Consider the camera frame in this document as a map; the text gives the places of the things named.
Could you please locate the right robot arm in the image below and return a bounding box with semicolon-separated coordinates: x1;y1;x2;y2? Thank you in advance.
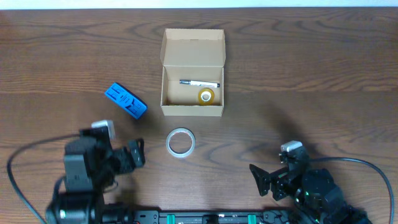
249;146;371;224

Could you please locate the black white marker pen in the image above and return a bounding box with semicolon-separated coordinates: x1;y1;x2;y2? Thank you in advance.
179;80;220;88

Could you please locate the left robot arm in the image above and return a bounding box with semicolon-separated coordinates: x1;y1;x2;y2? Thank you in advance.
45;127;145;223

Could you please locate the small yellow tape roll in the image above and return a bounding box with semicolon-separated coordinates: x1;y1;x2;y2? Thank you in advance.
198;88;215;106

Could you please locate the large clear tape roll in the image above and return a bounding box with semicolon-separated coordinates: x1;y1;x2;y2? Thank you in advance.
165;128;196;159

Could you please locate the blue plastic tape dispenser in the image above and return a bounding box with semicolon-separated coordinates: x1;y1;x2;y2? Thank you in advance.
104;82;147;119

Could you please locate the open cardboard box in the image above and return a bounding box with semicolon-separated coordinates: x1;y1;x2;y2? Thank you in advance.
160;29;226;117

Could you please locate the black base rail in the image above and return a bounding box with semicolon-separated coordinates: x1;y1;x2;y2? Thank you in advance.
132;210;301;224

